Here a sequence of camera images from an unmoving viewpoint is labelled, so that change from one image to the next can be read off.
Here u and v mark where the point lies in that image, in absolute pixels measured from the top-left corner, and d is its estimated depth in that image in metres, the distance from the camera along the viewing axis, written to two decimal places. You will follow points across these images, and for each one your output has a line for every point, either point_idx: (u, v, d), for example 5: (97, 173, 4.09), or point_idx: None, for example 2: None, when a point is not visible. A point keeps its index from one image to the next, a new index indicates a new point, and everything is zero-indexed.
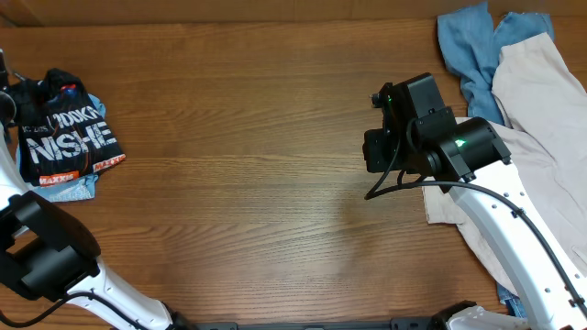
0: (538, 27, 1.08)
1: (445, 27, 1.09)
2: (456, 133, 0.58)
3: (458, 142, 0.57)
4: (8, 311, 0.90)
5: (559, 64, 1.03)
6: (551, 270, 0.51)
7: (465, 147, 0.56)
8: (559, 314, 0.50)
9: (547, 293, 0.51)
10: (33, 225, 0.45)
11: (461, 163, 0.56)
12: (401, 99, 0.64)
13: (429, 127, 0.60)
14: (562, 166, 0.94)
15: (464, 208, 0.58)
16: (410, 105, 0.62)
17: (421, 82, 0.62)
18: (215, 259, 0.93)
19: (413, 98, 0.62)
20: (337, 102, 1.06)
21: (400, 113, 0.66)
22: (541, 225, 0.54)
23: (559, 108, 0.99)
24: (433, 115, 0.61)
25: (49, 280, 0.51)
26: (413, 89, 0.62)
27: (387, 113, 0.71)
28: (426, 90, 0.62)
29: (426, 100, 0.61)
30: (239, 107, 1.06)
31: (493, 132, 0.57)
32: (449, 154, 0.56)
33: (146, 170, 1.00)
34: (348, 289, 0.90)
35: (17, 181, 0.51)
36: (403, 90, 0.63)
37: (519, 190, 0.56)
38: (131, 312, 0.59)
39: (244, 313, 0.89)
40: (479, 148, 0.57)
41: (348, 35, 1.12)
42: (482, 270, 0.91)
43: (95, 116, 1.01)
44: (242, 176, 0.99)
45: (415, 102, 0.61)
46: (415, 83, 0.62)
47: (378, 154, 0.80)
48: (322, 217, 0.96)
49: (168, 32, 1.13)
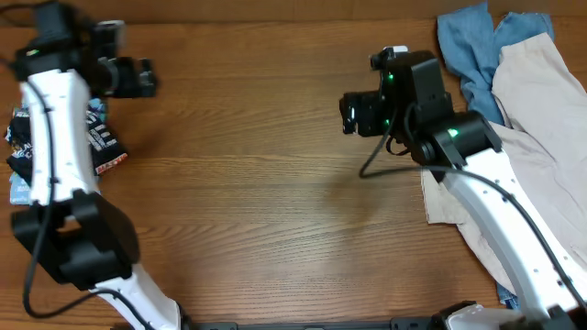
0: (539, 27, 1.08)
1: (445, 27, 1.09)
2: (450, 123, 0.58)
3: (451, 132, 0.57)
4: (9, 311, 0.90)
5: (559, 64, 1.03)
6: (539, 252, 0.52)
7: (458, 137, 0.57)
8: (548, 293, 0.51)
9: (536, 274, 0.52)
10: (83, 224, 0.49)
11: (456, 153, 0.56)
12: (403, 79, 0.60)
13: (427, 115, 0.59)
14: (562, 166, 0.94)
15: (456, 195, 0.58)
16: (411, 89, 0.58)
17: (427, 64, 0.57)
18: (215, 259, 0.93)
19: (415, 82, 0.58)
20: (337, 102, 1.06)
21: (399, 90, 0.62)
22: (530, 208, 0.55)
23: (559, 108, 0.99)
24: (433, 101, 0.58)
25: (85, 271, 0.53)
26: (415, 73, 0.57)
27: (382, 80, 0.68)
28: (427, 72, 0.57)
29: (429, 84, 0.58)
30: (239, 107, 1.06)
31: (486, 124, 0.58)
32: (443, 145, 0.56)
33: (147, 170, 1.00)
34: (348, 288, 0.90)
35: (85, 171, 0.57)
36: (404, 71, 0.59)
37: (510, 176, 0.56)
38: (146, 312, 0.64)
39: (244, 313, 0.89)
40: (472, 137, 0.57)
41: (348, 35, 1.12)
42: (482, 270, 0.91)
43: (94, 119, 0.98)
44: (242, 176, 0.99)
45: (419, 86, 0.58)
46: (419, 66, 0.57)
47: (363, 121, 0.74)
48: (322, 217, 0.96)
49: (169, 32, 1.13)
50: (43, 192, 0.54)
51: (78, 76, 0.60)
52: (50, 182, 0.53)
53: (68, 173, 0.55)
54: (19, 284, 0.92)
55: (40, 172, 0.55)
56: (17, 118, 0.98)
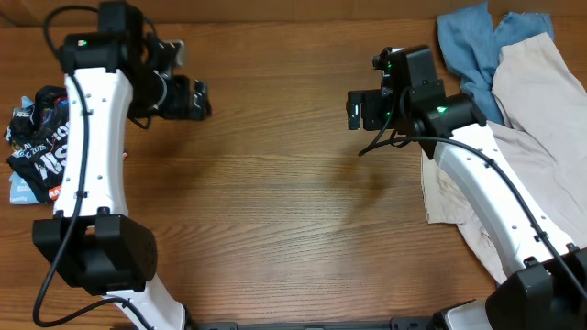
0: (538, 27, 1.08)
1: (445, 27, 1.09)
2: (440, 101, 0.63)
3: (440, 108, 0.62)
4: (8, 311, 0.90)
5: (559, 64, 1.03)
6: (518, 211, 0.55)
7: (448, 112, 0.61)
8: (526, 247, 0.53)
9: (515, 230, 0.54)
10: (105, 243, 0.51)
11: (444, 126, 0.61)
12: (400, 68, 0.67)
13: (423, 94, 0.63)
14: (562, 166, 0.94)
15: (446, 166, 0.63)
16: (405, 74, 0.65)
17: (420, 53, 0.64)
18: (215, 259, 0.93)
19: (410, 68, 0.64)
20: (337, 102, 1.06)
21: (396, 80, 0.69)
22: (511, 174, 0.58)
23: (559, 108, 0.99)
24: (426, 85, 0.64)
25: (99, 281, 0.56)
26: (411, 58, 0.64)
27: (384, 75, 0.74)
28: (422, 60, 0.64)
29: (421, 71, 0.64)
30: (239, 107, 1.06)
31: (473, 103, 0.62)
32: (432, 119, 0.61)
33: (147, 170, 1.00)
34: (348, 289, 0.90)
35: (116, 186, 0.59)
36: (401, 58, 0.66)
37: (493, 147, 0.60)
38: (151, 319, 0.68)
39: (244, 313, 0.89)
40: (461, 114, 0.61)
41: (347, 35, 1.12)
42: (482, 270, 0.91)
43: None
44: (242, 176, 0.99)
45: (413, 71, 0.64)
46: (413, 53, 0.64)
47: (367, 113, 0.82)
48: (322, 217, 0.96)
49: (168, 32, 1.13)
50: (70, 204, 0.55)
51: (122, 75, 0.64)
52: (77, 196, 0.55)
53: (98, 187, 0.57)
54: (18, 284, 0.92)
55: (71, 180, 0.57)
56: (17, 118, 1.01)
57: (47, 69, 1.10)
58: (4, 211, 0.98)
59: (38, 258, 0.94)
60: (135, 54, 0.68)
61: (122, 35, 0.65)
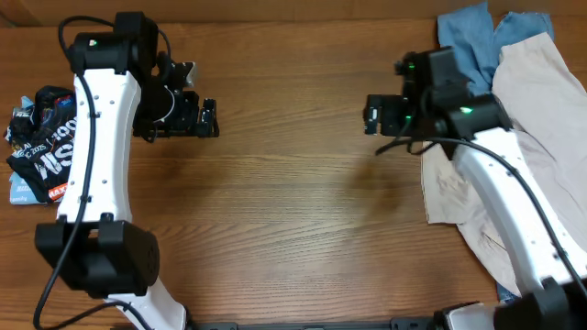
0: (539, 27, 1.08)
1: (445, 27, 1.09)
2: (464, 102, 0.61)
3: (465, 109, 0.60)
4: (9, 311, 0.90)
5: (559, 64, 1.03)
6: (538, 225, 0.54)
7: (471, 114, 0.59)
8: (543, 265, 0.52)
9: (533, 246, 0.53)
10: (105, 248, 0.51)
11: (466, 128, 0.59)
12: (421, 69, 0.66)
13: (445, 94, 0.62)
14: (562, 166, 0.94)
15: (466, 171, 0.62)
16: (427, 75, 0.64)
17: (442, 54, 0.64)
18: (215, 259, 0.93)
19: (432, 68, 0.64)
20: (337, 102, 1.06)
21: (417, 81, 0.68)
22: (533, 185, 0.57)
23: (559, 108, 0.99)
24: (449, 85, 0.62)
25: (101, 285, 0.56)
26: (434, 59, 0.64)
27: (406, 81, 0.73)
28: (445, 60, 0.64)
29: (444, 71, 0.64)
30: (239, 107, 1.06)
31: (498, 106, 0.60)
32: (456, 119, 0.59)
33: (147, 170, 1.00)
34: (348, 289, 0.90)
35: (120, 192, 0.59)
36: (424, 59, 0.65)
37: (517, 155, 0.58)
38: (154, 322, 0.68)
39: (244, 313, 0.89)
40: (485, 115, 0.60)
41: (348, 35, 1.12)
42: (482, 270, 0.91)
43: None
44: (242, 176, 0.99)
45: (435, 71, 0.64)
46: (437, 53, 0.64)
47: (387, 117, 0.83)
48: (322, 217, 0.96)
49: (168, 32, 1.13)
50: (73, 208, 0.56)
51: (130, 77, 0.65)
52: (82, 200, 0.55)
53: (101, 192, 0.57)
54: (18, 284, 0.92)
55: (76, 181, 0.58)
56: (17, 117, 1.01)
57: (46, 69, 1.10)
58: (4, 211, 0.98)
59: (38, 258, 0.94)
60: (146, 58, 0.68)
61: (133, 37, 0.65)
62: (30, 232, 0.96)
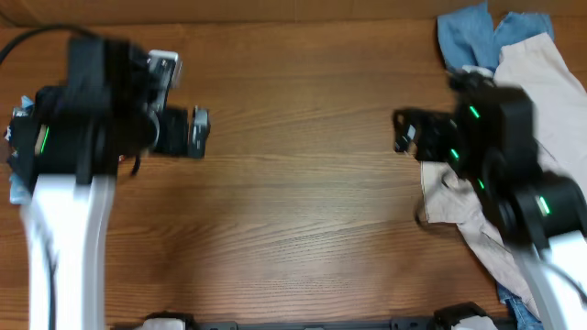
0: (538, 27, 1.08)
1: (445, 27, 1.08)
2: (539, 187, 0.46)
3: (541, 203, 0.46)
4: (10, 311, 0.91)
5: (559, 64, 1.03)
6: None
7: (549, 211, 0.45)
8: None
9: None
10: None
11: (539, 227, 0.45)
12: (491, 121, 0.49)
13: (514, 170, 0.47)
14: (562, 166, 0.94)
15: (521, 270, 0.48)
16: (497, 133, 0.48)
17: (520, 109, 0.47)
18: (215, 259, 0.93)
19: (504, 127, 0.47)
20: (337, 102, 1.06)
21: (481, 130, 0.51)
22: None
23: (559, 107, 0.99)
24: (522, 153, 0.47)
25: None
26: (509, 119, 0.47)
27: (457, 109, 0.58)
28: (523, 119, 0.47)
29: (520, 133, 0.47)
30: (239, 107, 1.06)
31: (581, 194, 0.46)
32: (527, 212, 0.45)
33: (146, 170, 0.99)
34: (348, 288, 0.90)
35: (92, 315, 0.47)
36: (494, 112, 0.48)
37: None
38: None
39: (244, 313, 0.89)
40: (565, 207, 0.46)
41: (348, 35, 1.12)
42: (482, 270, 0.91)
43: None
44: (242, 176, 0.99)
45: (507, 133, 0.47)
46: (513, 107, 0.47)
47: (425, 143, 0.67)
48: (322, 217, 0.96)
49: (169, 32, 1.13)
50: None
51: (98, 181, 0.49)
52: None
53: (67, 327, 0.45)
54: (19, 284, 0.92)
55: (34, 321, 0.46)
56: (17, 118, 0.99)
57: (48, 70, 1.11)
58: (3, 211, 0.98)
59: None
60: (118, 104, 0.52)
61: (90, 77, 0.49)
62: None
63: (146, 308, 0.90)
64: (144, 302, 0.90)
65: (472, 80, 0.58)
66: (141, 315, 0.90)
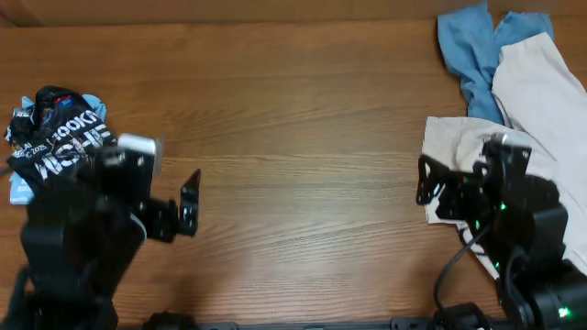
0: (539, 27, 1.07)
1: (445, 27, 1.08)
2: (557, 287, 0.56)
3: (560, 305, 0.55)
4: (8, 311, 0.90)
5: (559, 64, 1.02)
6: None
7: (568, 315, 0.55)
8: None
9: None
10: None
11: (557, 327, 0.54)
12: (518, 223, 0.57)
13: (532, 265, 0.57)
14: (562, 166, 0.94)
15: None
16: (526, 235, 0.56)
17: (551, 216, 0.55)
18: (215, 259, 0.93)
19: (536, 232, 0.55)
20: (337, 102, 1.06)
21: (506, 224, 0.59)
22: None
23: (559, 107, 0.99)
24: (545, 253, 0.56)
25: None
26: (538, 226, 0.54)
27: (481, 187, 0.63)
28: (550, 223, 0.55)
29: (546, 239, 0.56)
30: (239, 108, 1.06)
31: None
32: (547, 314, 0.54)
33: None
34: (348, 289, 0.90)
35: None
36: (525, 214, 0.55)
37: None
38: None
39: (244, 313, 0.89)
40: (581, 308, 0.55)
41: (348, 35, 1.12)
42: (482, 270, 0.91)
43: (94, 120, 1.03)
44: (242, 176, 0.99)
45: (536, 239, 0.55)
46: (544, 216, 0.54)
47: (446, 197, 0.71)
48: (322, 217, 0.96)
49: (169, 32, 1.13)
50: None
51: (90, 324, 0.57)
52: None
53: None
54: None
55: None
56: (18, 117, 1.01)
57: (47, 69, 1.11)
58: (4, 211, 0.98)
59: None
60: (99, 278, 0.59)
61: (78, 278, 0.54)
62: None
63: (145, 308, 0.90)
64: (143, 303, 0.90)
65: (509, 155, 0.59)
66: (140, 315, 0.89)
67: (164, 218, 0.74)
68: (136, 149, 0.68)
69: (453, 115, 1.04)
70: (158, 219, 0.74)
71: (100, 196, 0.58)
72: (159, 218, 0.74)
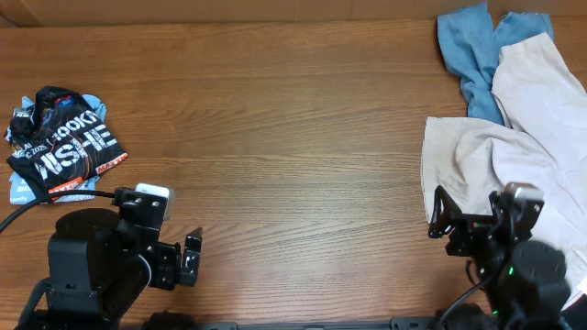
0: (539, 27, 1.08)
1: (445, 27, 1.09)
2: None
3: None
4: (8, 311, 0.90)
5: (559, 64, 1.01)
6: None
7: None
8: None
9: None
10: None
11: None
12: (522, 291, 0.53)
13: (531, 327, 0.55)
14: (562, 166, 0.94)
15: None
16: (526, 302, 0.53)
17: (555, 293, 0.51)
18: (216, 259, 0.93)
19: (537, 305, 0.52)
20: (337, 102, 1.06)
21: (509, 287, 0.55)
22: None
23: (560, 107, 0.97)
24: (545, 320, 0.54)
25: None
26: (540, 298, 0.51)
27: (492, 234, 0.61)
28: (554, 298, 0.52)
29: (548, 310, 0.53)
30: (239, 107, 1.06)
31: None
32: None
33: (146, 170, 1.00)
34: (348, 288, 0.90)
35: None
36: (529, 288, 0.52)
37: None
38: None
39: (244, 313, 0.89)
40: None
41: (347, 35, 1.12)
42: None
43: (94, 120, 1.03)
44: (242, 176, 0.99)
45: (537, 311, 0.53)
46: (548, 291, 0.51)
47: (455, 240, 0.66)
48: (322, 217, 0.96)
49: (169, 32, 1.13)
50: None
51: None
52: None
53: None
54: (19, 284, 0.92)
55: None
56: (17, 117, 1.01)
57: (46, 70, 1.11)
58: (4, 211, 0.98)
59: (38, 258, 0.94)
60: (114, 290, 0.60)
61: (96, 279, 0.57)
62: (29, 232, 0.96)
63: (146, 308, 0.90)
64: (143, 303, 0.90)
65: (517, 211, 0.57)
66: (140, 315, 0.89)
67: (168, 262, 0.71)
68: (151, 194, 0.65)
69: (453, 115, 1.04)
70: (161, 264, 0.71)
71: (122, 220, 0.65)
72: (162, 262, 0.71)
